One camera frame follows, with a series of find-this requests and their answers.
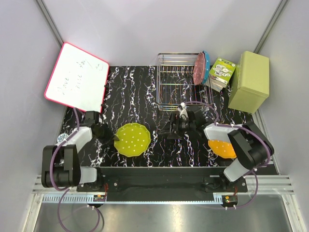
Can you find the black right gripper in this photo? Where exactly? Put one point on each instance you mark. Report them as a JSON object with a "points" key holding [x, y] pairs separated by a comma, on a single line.
{"points": [[167, 128]]}

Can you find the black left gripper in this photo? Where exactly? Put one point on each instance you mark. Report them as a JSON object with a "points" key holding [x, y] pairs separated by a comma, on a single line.
{"points": [[104, 133]]}

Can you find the green polka dot plate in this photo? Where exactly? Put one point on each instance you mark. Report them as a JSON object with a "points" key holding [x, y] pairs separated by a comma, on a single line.
{"points": [[134, 139]]}

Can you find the orange polka dot plate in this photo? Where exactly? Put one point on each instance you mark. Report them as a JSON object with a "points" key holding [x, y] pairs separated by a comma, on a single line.
{"points": [[222, 149]]}

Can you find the pink polka dot plate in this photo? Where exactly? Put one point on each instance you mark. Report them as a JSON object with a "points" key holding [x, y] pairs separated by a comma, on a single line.
{"points": [[199, 69]]}

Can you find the blue polka dot plate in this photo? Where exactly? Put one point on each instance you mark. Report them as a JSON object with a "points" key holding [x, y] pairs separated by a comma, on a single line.
{"points": [[207, 66]]}

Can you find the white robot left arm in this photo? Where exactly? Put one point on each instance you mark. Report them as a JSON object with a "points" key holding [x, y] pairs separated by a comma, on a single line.
{"points": [[61, 167]]}

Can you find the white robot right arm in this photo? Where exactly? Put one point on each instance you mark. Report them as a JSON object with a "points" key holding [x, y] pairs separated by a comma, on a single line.
{"points": [[244, 143]]}

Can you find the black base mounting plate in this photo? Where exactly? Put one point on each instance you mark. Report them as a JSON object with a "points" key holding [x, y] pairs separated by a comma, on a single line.
{"points": [[161, 184]]}

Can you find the blue white round container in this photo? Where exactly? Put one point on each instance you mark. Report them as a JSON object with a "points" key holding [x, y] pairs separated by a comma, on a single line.
{"points": [[62, 137]]}

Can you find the pink framed whiteboard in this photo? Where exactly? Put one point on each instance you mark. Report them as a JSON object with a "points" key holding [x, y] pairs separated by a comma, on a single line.
{"points": [[78, 79]]}

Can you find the green printed cardboard box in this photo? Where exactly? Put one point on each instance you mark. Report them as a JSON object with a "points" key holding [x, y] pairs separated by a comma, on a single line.
{"points": [[221, 73]]}

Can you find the pale green bin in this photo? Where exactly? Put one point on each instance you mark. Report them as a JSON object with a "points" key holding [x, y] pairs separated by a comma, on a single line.
{"points": [[250, 83]]}

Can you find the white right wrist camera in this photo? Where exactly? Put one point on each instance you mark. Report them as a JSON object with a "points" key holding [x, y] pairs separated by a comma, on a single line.
{"points": [[183, 112]]}

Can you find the metal wire dish rack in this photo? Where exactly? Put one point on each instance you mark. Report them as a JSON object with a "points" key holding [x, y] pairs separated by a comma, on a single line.
{"points": [[175, 83]]}

